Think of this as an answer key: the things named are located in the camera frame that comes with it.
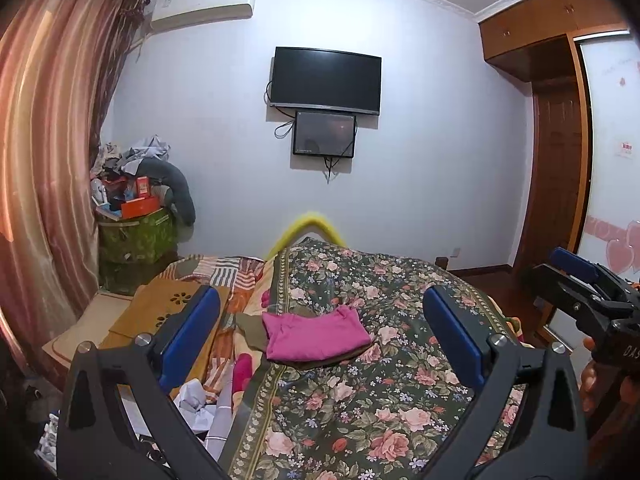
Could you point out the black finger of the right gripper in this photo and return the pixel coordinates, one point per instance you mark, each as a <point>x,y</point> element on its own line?
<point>605,282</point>
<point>565,292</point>

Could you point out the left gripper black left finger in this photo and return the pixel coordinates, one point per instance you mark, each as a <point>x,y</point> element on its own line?
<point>95,439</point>

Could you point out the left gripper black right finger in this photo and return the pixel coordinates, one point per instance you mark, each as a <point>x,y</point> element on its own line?
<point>547,439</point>

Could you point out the pink pants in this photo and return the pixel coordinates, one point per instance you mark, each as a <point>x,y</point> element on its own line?
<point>296,339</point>

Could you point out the person right hand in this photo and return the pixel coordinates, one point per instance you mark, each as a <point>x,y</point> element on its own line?
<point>597,379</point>

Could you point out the crumpled white paper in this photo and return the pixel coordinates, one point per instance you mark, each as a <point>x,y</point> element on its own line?
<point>192,405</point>

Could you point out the floral green bedspread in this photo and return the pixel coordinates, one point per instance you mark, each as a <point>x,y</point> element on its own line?
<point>381,415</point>

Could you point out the olive green folded pants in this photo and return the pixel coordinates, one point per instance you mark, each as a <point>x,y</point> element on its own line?
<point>256,338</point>

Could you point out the wooden door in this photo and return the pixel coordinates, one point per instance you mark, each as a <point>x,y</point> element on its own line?
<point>553,193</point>

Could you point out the green storage box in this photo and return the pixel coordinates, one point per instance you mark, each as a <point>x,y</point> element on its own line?
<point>133,252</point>

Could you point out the patchwork striped quilt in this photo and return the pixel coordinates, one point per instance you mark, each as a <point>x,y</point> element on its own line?
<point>246,279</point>

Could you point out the orange box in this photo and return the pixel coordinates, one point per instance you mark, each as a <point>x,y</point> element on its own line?
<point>140,207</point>

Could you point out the wooden wardrobe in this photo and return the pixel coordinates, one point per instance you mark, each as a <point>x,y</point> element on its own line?
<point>538,41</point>

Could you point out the grey stuffed pillow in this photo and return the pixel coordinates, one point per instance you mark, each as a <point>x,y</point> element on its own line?
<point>163,173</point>

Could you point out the striped pink curtain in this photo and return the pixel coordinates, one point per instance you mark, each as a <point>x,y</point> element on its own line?
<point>60,63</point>

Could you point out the white air conditioner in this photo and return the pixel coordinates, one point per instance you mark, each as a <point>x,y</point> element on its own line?
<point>174,14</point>

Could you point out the yellow curved bed rail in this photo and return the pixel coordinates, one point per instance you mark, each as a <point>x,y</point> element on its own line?
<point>311,223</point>

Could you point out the small black wall monitor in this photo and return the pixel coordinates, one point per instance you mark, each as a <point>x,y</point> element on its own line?
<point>324,134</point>

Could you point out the black wall television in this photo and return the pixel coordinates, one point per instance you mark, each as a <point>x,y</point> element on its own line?
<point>326,80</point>

